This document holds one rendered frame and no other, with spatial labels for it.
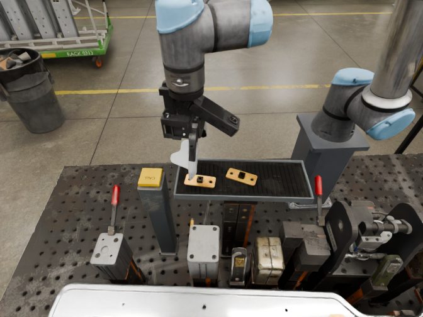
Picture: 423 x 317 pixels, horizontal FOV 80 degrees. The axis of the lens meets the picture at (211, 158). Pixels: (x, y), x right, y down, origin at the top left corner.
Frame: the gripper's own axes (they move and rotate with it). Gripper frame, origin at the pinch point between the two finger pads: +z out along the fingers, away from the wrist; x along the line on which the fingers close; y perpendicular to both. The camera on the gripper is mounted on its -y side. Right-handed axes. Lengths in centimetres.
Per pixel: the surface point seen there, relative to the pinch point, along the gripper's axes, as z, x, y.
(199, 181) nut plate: 8.8, 0.8, 0.3
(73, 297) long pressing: 25.4, 30.3, 27.8
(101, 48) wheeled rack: 96, -269, 194
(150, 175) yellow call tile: 9.6, 0.2, 15.0
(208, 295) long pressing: 25.7, 23.9, -5.8
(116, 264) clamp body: 21.1, 21.9, 18.7
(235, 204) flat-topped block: 17.9, 0.6, -9.9
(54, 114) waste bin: 109, -138, 184
